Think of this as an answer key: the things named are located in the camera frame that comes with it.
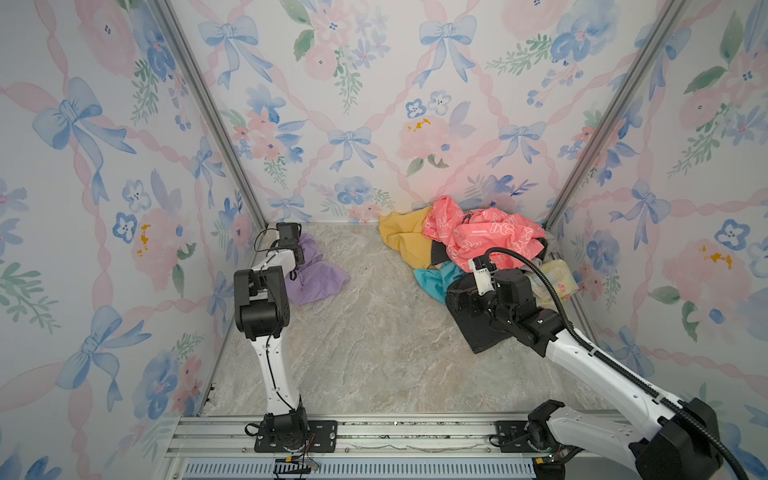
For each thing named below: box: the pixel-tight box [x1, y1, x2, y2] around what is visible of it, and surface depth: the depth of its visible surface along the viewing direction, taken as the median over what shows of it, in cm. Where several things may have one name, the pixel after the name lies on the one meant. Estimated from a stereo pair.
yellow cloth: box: [378, 206, 434, 269], surface depth 112 cm
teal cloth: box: [413, 261, 466, 305], surface depth 105 cm
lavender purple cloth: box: [285, 233, 351, 305], surface depth 104 cm
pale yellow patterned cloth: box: [529, 259, 580, 308], surface depth 97 cm
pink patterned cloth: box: [423, 196, 546, 269], surface depth 93 cm
